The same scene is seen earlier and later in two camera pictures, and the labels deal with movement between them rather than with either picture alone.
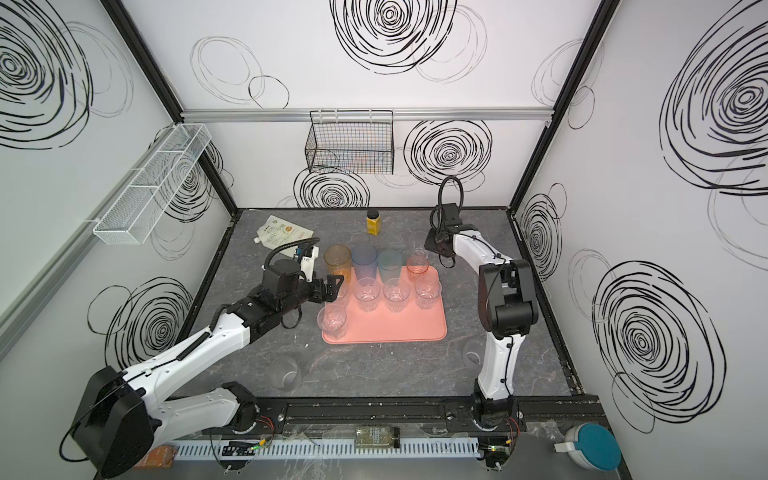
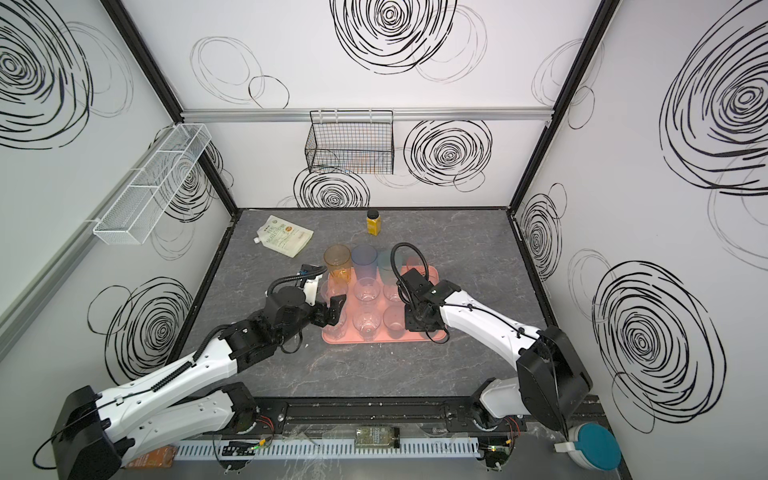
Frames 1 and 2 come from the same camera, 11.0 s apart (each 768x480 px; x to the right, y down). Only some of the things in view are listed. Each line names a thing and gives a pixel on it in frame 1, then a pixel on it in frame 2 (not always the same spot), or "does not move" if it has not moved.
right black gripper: (436, 241) to (417, 315)
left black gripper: (320, 289) to (327, 312)
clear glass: (474, 352) to (394, 321)
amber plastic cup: (338, 260) does not move
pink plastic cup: (417, 266) does not move
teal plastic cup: (389, 264) does not move
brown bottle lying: (162, 456) does not move
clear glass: (396, 293) does not move
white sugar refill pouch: (275, 232) does not move
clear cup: (285, 374) to (366, 320)
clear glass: (367, 293) does not move
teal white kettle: (591, 446) does not move
